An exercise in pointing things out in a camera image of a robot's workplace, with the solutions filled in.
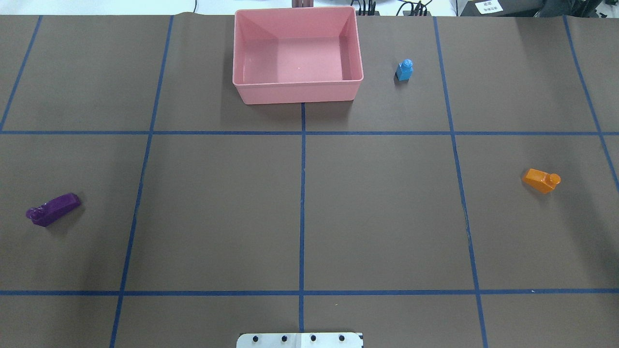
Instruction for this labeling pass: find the small blue block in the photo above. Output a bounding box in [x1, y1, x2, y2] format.
[395, 59, 414, 82]

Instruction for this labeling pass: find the orange block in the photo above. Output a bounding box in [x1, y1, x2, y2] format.
[521, 168, 561, 194]

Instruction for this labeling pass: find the purple block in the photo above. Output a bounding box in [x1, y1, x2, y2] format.
[25, 192, 81, 227]

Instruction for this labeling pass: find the pink plastic box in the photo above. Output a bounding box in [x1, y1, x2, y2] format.
[232, 6, 364, 105]

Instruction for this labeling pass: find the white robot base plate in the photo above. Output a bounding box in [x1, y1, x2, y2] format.
[236, 332, 364, 348]

